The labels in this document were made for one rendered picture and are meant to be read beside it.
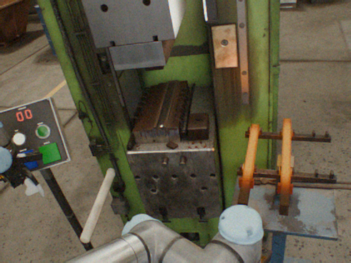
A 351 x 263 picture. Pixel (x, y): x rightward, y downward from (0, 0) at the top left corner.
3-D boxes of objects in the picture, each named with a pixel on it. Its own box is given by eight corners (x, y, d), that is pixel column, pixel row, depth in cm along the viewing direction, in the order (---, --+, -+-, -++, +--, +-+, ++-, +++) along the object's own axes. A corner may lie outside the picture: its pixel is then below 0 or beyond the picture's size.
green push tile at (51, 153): (61, 159, 126) (55, 142, 125) (44, 165, 125) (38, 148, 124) (62, 158, 128) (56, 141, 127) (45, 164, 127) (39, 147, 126)
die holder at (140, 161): (220, 218, 152) (214, 149, 126) (147, 218, 160) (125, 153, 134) (222, 146, 197) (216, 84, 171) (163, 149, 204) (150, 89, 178)
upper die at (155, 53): (166, 65, 113) (161, 41, 108) (115, 71, 117) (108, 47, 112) (179, 29, 147) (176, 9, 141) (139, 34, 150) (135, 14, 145)
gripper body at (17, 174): (4, 184, 113) (-11, 159, 106) (23, 170, 118) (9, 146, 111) (15, 190, 109) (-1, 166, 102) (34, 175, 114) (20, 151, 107)
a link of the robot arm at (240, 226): (205, 226, 52) (233, 194, 57) (211, 260, 58) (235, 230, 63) (246, 248, 47) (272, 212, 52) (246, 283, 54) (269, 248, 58)
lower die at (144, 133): (180, 141, 134) (177, 125, 129) (136, 143, 138) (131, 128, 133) (189, 93, 167) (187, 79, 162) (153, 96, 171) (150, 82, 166)
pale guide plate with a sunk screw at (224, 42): (237, 66, 123) (235, 25, 113) (215, 68, 125) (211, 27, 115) (237, 64, 125) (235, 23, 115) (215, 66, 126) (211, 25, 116)
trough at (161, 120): (166, 128, 131) (165, 126, 130) (154, 129, 132) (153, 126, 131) (178, 82, 164) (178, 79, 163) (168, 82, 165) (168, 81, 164)
